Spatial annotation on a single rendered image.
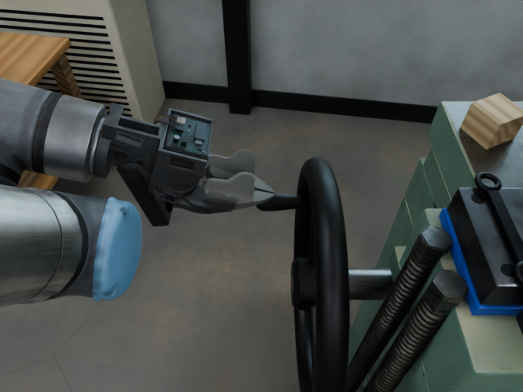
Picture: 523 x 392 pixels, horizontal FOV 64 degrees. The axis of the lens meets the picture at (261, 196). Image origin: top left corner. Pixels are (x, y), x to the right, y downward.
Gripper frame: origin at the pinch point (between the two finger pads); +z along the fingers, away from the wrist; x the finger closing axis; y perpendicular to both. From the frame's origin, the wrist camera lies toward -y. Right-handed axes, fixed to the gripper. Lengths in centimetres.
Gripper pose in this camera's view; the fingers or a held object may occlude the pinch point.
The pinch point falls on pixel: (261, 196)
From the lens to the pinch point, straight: 54.0
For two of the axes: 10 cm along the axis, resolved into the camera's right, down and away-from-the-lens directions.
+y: 3.4, -6.0, -7.2
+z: 9.4, 2.2, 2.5
